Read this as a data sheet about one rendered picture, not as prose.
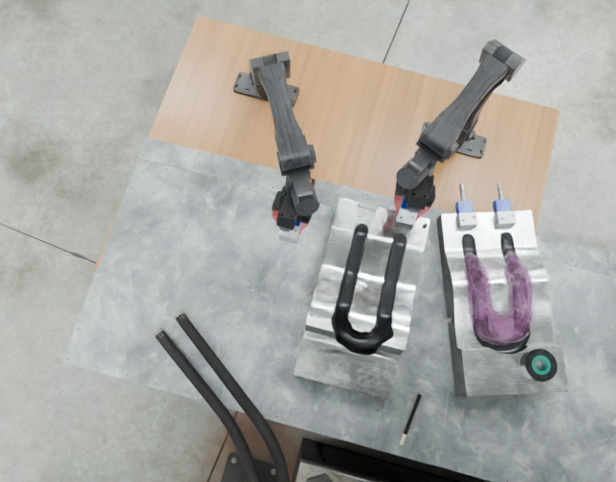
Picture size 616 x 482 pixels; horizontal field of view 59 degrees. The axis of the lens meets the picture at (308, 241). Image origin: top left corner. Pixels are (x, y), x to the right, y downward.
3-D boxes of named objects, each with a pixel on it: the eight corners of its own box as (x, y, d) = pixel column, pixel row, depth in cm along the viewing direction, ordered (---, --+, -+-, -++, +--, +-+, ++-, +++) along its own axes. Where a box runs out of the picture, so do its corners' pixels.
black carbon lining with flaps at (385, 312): (354, 224, 154) (358, 213, 144) (410, 238, 152) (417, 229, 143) (323, 345, 145) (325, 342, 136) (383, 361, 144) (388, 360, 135)
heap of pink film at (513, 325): (457, 252, 152) (465, 246, 145) (520, 250, 153) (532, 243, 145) (469, 347, 146) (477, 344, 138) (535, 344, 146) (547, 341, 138)
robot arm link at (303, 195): (328, 210, 128) (323, 173, 119) (292, 219, 128) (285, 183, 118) (316, 177, 136) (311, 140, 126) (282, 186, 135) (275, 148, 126)
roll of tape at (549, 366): (558, 368, 139) (563, 368, 136) (535, 387, 138) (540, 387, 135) (537, 342, 141) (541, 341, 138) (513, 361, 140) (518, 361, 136)
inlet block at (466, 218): (450, 187, 161) (454, 181, 155) (467, 186, 161) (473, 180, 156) (455, 230, 157) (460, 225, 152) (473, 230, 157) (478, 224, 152)
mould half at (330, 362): (338, 207, 162) (341, 190, 149) (424, 228, 160) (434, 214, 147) (294, 375, 150) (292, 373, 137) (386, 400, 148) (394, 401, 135)
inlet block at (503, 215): (487, 186, 161) (493, 179, 156) (503, 186, 161) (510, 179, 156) (493, 229, 157) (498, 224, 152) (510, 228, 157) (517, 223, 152)
